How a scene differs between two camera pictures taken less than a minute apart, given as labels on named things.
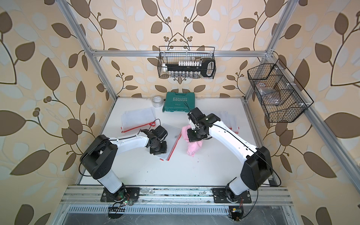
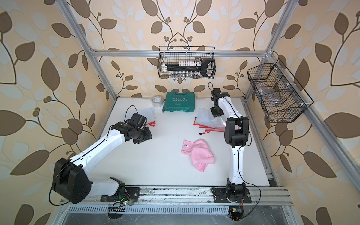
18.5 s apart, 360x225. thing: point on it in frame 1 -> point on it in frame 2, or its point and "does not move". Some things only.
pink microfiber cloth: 192,146 -> 200,154
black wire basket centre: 185,62 does not move
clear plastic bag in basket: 269,96 does not move
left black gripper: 163,152 -> 148,136
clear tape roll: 157,101 does not move
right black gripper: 191,138 -> 215,114
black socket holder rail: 192,69 does not move
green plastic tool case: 179,101 does not move
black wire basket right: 280,95 does not move
